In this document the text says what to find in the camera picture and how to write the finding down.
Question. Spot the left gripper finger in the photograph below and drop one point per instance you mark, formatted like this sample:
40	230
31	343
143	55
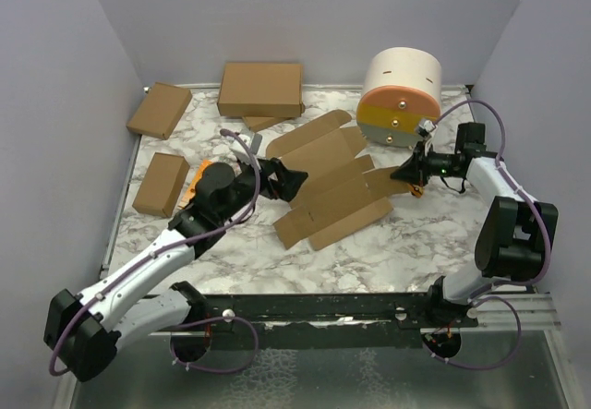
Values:
288	183
273	166

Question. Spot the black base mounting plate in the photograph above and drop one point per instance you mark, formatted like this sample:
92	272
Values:
326	321

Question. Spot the round pastel drawer cabinet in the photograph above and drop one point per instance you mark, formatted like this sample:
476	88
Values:
402	86

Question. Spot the small cardboard box under stack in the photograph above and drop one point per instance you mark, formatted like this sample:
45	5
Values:
257	123

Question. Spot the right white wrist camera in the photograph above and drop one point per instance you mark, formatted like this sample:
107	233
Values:
425	128

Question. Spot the brown cardboard box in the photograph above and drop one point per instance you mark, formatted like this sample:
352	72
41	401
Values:
344	192

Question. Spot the small orange toy car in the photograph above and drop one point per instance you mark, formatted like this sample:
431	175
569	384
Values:
416	191

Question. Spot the folded cardboard box back left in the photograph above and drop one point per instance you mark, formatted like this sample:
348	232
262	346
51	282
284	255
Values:
160	111

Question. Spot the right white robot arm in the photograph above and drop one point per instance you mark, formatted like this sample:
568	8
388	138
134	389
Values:
516	238

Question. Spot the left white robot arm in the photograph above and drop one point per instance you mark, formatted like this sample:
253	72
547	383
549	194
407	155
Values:
85	331

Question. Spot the aluminium rail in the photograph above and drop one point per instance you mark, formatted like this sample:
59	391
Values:
536	312

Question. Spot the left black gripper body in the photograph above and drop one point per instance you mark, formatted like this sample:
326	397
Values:
247	183

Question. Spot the large folded cardboard box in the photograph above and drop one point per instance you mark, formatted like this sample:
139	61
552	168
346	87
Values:
271	90

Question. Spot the folded cardboard box front left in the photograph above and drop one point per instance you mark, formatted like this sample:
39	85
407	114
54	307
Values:
161	185

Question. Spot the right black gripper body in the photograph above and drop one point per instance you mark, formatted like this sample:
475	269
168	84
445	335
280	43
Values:
437	164

